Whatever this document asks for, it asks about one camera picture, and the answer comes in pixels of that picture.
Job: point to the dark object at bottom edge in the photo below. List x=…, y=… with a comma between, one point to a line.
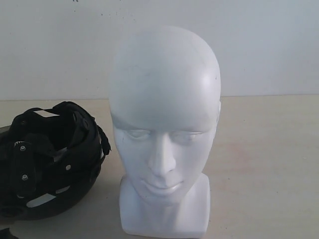
x=6, y=234

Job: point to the white mannequin head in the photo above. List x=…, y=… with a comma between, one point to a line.
x=164, y=98

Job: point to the black helmet with visor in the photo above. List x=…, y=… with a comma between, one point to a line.
x=48, y=164

